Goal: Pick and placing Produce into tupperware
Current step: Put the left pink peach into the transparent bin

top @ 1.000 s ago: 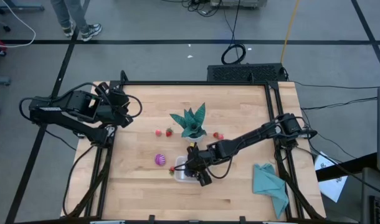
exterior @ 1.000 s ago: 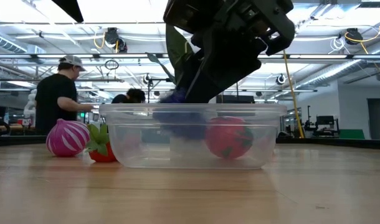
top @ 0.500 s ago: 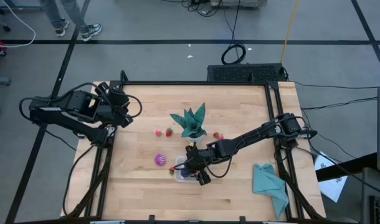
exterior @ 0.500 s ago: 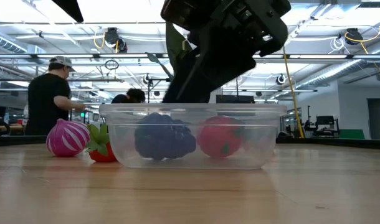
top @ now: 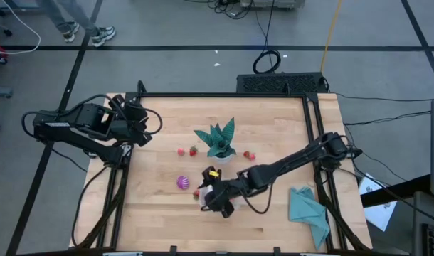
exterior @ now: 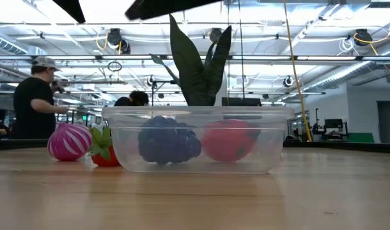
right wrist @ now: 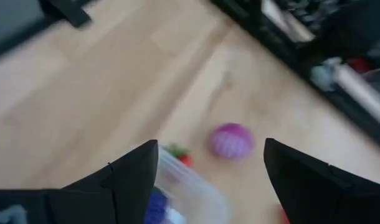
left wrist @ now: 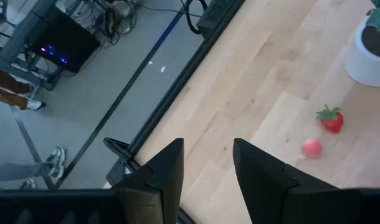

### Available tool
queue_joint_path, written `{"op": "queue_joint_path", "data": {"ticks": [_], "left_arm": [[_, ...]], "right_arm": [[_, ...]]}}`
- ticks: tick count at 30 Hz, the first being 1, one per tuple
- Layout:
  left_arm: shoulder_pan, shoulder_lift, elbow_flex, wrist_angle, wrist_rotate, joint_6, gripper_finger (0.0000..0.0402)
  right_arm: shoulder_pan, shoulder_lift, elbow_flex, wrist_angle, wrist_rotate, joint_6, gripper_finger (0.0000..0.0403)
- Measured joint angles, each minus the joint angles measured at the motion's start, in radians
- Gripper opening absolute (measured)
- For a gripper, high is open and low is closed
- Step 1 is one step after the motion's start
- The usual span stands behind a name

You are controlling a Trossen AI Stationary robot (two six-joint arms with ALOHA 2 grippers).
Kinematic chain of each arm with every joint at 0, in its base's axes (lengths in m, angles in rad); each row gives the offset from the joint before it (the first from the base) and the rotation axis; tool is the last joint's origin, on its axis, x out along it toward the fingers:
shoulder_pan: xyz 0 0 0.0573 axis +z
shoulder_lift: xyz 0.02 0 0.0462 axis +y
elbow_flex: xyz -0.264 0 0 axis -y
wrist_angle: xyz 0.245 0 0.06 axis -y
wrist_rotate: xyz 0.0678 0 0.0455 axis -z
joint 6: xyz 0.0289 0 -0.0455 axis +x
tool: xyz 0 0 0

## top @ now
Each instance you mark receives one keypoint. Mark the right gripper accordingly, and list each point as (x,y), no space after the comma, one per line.
(218,197)

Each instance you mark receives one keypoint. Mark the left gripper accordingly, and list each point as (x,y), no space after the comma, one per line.
(131,122)

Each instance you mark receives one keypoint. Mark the clear plastic tupperware container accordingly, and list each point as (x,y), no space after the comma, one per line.
(203,196)

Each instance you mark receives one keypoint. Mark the red toy strawberry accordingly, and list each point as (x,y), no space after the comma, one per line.
(193,152)
(196,194)
(246,154)

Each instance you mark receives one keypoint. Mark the purple striped toy onion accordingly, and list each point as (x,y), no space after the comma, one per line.
(183,182)

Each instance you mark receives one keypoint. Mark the pink toy peach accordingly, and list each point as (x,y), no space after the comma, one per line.
(252,156)
(180,152)

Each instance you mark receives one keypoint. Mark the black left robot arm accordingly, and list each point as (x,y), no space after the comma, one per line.
(82,142)

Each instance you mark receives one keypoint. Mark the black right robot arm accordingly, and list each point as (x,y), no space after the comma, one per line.
(291,161)

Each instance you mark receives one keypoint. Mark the white plant pot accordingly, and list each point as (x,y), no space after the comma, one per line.
(222,160)

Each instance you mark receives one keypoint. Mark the green artificial plant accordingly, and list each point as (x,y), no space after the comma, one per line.
(218,142)

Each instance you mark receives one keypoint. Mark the black table clamp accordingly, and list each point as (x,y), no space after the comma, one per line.
(173,250)
(277,251)

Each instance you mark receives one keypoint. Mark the teal cloth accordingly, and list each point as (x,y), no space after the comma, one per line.
(306,211)

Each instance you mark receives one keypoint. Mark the person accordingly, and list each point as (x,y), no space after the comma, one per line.
(78,16)

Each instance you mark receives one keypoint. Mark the black vented computer case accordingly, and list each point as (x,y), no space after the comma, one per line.
(281,83)

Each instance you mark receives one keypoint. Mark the grey furniture foot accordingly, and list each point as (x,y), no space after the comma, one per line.
(0,93)
(18,8)

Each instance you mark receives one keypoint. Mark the chair leg with caster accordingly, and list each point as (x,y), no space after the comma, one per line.
(7,33)

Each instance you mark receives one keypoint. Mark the white paper sheet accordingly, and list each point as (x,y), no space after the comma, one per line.
(380,213)

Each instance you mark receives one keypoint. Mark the black desk bar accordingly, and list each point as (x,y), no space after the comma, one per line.
(398,190)

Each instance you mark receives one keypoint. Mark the grey equipment case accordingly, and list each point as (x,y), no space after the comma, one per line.
(270,3)

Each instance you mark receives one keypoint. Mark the black aluminium table frame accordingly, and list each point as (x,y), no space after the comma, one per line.
(220,95)

